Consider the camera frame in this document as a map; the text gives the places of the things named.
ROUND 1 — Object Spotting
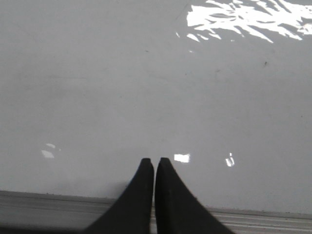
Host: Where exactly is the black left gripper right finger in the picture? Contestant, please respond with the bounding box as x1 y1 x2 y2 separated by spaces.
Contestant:
155 157 233 234

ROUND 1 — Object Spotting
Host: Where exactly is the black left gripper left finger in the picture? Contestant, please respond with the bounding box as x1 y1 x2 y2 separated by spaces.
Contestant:
83 158 154 234

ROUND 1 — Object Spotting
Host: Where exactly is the white whiteboard with aluminium frame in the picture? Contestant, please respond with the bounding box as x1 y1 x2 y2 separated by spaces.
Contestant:
0 0 312 234

